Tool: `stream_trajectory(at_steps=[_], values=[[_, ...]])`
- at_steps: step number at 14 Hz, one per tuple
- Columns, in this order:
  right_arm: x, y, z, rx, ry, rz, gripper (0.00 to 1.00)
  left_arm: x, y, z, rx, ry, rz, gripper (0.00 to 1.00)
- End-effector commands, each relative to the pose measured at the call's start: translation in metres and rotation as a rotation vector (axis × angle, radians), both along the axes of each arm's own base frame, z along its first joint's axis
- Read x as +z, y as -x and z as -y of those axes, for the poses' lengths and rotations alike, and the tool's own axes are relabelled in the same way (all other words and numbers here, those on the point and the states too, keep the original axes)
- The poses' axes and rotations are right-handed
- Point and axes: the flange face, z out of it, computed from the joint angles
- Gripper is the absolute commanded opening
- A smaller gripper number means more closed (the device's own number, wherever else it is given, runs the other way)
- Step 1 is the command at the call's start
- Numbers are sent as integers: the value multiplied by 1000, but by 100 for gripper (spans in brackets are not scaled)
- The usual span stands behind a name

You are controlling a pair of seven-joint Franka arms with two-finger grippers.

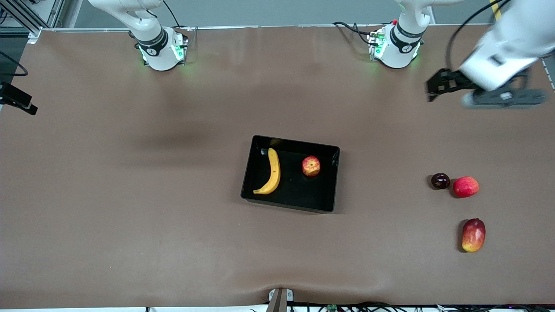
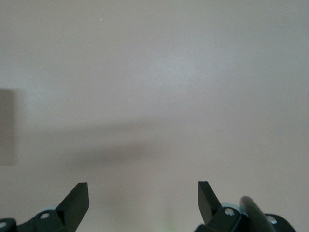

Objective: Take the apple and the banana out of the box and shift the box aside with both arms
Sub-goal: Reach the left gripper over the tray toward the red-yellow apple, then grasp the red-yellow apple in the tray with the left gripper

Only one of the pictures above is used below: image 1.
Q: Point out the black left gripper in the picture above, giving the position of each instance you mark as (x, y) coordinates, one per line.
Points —
(456, 81)

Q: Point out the red yellow apple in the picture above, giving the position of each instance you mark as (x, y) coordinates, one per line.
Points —
(311, 166)

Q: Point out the yellow banana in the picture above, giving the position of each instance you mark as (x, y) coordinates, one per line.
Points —
(274, 173)

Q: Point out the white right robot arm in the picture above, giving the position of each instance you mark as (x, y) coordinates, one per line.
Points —
(151, 43)

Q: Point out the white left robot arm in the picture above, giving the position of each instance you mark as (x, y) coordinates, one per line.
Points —
(403, 43)

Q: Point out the black rectangular plastic box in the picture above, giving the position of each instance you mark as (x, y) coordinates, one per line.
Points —
(303, 195)

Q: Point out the round red pomegranate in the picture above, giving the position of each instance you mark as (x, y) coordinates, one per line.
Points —
(466, 186)

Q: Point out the red yellow mango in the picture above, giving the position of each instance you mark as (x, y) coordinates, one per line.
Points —
(473, 235)

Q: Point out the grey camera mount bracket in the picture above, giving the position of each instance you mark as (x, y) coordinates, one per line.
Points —
(281, 300)

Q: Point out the aluminium frame profile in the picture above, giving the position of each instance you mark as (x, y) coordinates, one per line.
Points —
(26, 19)

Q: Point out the black side camera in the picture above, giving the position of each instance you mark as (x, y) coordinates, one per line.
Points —
(15, 97)

